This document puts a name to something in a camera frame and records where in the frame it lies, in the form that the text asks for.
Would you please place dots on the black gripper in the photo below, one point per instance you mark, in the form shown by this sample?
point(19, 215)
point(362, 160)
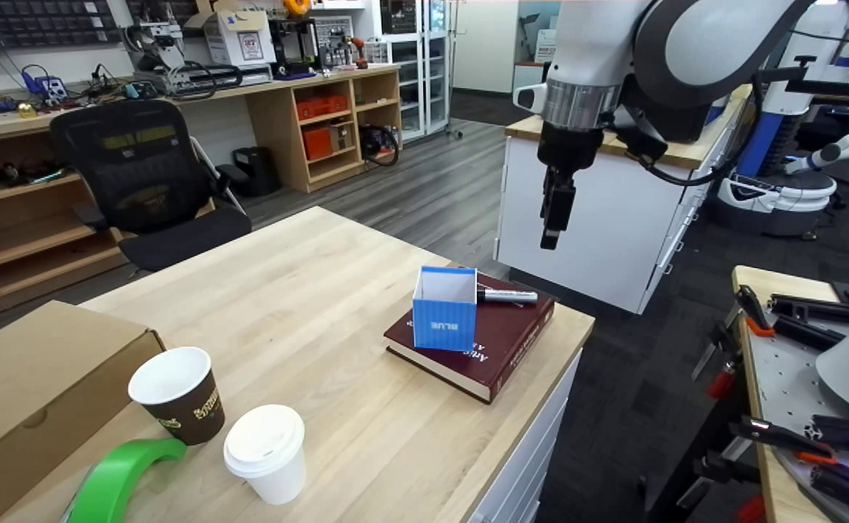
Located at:
point(572, 148)

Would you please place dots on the black marker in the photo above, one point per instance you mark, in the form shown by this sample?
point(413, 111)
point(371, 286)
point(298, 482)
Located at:
point(508, 295)

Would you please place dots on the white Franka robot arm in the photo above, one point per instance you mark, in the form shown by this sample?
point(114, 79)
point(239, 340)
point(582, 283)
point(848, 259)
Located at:
point(601, 45)

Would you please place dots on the blue and white box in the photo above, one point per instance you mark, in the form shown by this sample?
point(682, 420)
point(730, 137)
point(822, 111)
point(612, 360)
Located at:
point(442, 323)

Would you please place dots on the white equipment box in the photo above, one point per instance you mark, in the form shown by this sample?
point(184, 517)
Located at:
point(239, 39)

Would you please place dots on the brown cardboard box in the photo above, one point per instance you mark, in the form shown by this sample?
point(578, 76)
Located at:
point(28, 387)

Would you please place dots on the dark red hardcover book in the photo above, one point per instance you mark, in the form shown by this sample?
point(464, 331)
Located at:
point(508, 334)

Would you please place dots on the white glass door cabinet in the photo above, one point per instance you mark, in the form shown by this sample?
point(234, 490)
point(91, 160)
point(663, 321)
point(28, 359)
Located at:
point(423, 61)

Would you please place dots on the black clamp with orange tip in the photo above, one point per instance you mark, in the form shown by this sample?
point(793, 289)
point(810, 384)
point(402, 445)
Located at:
point(755, 310)

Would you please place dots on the blue and white background robot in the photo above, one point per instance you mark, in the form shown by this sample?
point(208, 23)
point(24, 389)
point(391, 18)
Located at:
point(783, 126)

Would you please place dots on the white table drawer unit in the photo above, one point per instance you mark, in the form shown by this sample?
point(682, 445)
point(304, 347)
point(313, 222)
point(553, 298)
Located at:
point(530, 453)

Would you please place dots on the tall orange storage bin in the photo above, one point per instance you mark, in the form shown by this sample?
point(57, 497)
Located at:
point(319, 144)

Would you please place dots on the wide orange storage bin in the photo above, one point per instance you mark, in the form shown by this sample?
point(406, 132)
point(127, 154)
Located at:
point(322, 103)

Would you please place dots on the long black clamp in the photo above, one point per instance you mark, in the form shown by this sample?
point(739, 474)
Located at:
point(819, 312)

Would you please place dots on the wooden side table with plate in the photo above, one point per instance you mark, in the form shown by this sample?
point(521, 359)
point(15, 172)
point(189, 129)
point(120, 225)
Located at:
point(783, 387)

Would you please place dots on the wooden workbench with shelves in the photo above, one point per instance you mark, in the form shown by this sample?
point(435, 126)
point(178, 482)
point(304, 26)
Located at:
point(275, 126)

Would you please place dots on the black bag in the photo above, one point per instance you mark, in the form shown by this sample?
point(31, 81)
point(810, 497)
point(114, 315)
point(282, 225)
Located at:
point(253, 169)

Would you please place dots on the black 3D printer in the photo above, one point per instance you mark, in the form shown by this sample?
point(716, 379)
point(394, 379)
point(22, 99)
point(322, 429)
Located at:
point(295, 47)

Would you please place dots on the black and orange hand tool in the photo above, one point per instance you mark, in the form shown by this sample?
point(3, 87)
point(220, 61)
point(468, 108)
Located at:
point(783, 437)

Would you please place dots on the white lidded paper cup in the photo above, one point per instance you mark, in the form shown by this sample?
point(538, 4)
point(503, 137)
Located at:
point(269, 453)

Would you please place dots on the brown paper cup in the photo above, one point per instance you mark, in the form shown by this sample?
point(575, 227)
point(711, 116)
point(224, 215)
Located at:
point(186, 408)

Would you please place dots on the black mesh office chair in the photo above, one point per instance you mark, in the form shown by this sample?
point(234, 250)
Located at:
point(137, 176)

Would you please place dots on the green tape roll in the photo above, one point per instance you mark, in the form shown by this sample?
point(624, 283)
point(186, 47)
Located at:
point(114, 481)

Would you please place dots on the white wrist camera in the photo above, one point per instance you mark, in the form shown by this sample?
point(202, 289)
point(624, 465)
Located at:
point(530, 99)

